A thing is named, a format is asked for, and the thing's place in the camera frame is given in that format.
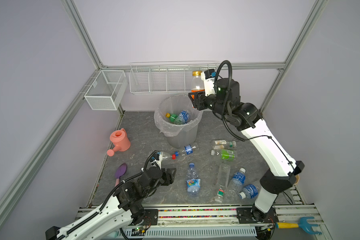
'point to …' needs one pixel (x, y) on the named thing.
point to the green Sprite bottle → (174, 118)
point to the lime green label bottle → (226, 154)
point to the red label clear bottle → (173, 157)
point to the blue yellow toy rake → (303, 223)
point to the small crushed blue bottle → (188, 149)
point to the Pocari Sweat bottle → (185, 114)
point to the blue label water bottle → (236, 185)
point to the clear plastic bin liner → (174, 104)
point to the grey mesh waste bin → (186, 138)
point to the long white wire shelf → (165, 77)
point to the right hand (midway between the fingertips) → (194, 93)
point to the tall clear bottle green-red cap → (223, 174)
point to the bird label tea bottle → (223, 144)
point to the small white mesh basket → (107, 91)
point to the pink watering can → (121, 140)
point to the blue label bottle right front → (250, 191)
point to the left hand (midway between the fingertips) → (171, 172)
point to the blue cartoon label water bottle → (193, 181)
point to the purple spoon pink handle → (119, 172)
